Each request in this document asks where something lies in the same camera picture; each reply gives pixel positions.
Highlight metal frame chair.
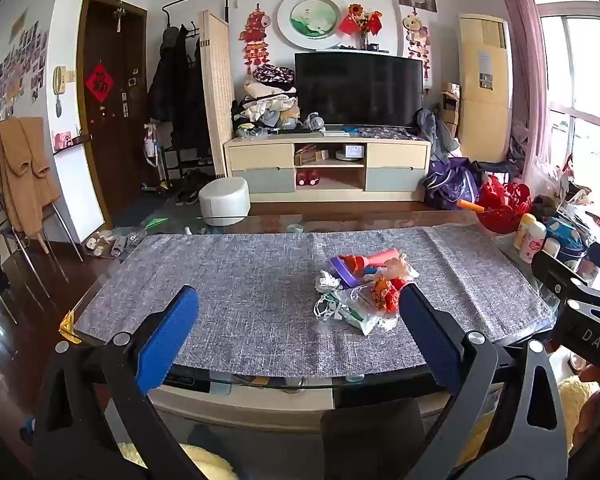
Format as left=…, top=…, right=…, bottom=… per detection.
left=0, top=124, right=86, bottom=302

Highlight red diamond door decoration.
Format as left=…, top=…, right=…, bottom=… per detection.
left=84, top=63, right=115, bottom=105

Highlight yellow fluffy seat cushion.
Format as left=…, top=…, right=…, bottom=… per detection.
left=555, top=374, right=600, bottom=442
left=119, top=442, right=237, bottom=480

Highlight plush animal hanging ornament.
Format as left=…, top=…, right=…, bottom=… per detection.
left=402, top=12, right=432, bottom=94

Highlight black chair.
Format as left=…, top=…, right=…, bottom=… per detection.
left=320, top=399, right=427, bottom=480

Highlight round white wall decor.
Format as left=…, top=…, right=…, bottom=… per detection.
left=277, top=0, right=351, bottom=51

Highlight beige folding screen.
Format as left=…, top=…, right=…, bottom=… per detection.
left=198, top=9, right=237, bottom=179

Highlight white green crumpled wrapper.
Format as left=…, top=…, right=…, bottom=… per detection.
left=313, top=292, right=347, bottom=322

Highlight wall photo collage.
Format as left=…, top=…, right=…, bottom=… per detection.
left=0, top=20, right=49, bottom=122

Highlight grey hanging clothing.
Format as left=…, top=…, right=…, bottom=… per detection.
left=415, top=104, right=459, bottom=164

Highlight pink curtain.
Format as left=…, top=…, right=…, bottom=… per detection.
left=495, top=0, right=554, bottom=167

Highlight large window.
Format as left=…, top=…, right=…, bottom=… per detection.
left=529, top=0, right=600, bottom=257

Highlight grey woven table cloth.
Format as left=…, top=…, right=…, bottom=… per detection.
left=75, top=225, right=553, bottom=378

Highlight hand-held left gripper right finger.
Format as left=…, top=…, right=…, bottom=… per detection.
left=399, top=282, right=576, bottom=480

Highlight black flat television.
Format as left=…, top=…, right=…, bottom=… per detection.
left=294, top=51, right=425, bottom=129

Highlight white pink lotion bottle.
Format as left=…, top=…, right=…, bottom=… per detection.
left=519, top=220, right=548, bottom=264

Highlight brown wooden door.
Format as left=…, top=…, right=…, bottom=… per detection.
left=77, top=0, right=149, bottom=217

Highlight pile of clothes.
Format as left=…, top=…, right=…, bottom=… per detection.
left=231, top=65, right=299, bottom=137

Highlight beige coat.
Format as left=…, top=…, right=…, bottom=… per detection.
left=0, top=116, right=62, bottom=239

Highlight vase with sunflower and flags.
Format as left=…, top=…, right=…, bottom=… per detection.
left=337, top=3, right=384, bottom=51

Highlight purple bag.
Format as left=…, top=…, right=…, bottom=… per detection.
left=423, top=157, right=481, bottom=211

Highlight orange crumpled wrapper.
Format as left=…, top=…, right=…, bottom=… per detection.
left=369, top=277, right=407, bottom=314

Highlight yellow table corner guard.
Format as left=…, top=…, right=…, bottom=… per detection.
left=59, top=311, right=84, bottom=346

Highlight child kick scooter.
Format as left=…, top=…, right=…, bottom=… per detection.
left=139, top=122, right=174, bottom=196

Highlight white round stool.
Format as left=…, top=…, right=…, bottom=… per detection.
left=198, top=177, right=252, bottom=226

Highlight stacked cardboard boxes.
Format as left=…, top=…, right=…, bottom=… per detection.
left=439, top=82, right=461, bottom=139

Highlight red fish hanging ornament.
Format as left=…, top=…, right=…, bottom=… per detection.
left=238, top=3, right=272, bottom=77

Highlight red plastic basket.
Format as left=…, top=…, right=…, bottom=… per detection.
left=477, top=174, right=534, bottom=235

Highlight white board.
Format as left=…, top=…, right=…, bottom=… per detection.
left=54, top=142, right=106, bottom=244

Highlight beige standing air conditioner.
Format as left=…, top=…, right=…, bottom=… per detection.
left=458, top=13, right=514, bottom=164

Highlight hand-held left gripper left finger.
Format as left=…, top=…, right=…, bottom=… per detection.
left=32, top=285, right=241, bottom=480

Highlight white green lozenge packet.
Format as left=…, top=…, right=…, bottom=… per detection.
left=339, top=284, right=400, bottom=337

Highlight flat cardboard box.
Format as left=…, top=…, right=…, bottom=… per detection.
left=294, top=149, right=330, bottom=166

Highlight person's right hand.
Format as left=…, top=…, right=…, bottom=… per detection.
left=572, top=366, right=600, bottom=457

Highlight beige grey television cabinet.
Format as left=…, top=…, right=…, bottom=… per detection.
left=223, top=132, right=432, bottom=206

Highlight yellow capped lotion bottle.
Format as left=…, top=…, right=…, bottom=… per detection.
left=513, top=213, right=537, bottom=251

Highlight coral plastic toy horn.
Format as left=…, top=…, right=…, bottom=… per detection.
left=347, top=249, right=406, bottom=274

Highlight blue patterned bag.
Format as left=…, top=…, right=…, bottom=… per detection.
left=542, top=215, right=591, bottom=261

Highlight black hanging coats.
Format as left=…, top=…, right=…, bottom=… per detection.
left=147, top=24, right=212, bottom=152

